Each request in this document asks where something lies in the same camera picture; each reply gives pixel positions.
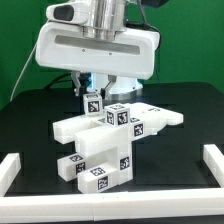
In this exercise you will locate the white chair seat part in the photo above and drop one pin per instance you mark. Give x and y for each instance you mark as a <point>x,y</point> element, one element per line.
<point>120,158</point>

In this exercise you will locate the white U-shaped fence frame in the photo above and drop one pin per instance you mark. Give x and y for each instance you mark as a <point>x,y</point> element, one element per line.
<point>121,205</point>

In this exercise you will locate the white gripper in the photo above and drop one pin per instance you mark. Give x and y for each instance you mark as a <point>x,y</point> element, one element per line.
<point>92,37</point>

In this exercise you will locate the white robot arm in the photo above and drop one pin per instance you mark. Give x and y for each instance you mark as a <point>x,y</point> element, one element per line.
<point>125,87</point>

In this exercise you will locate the white chair back part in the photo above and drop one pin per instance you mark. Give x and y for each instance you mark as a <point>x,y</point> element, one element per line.
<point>92,135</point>

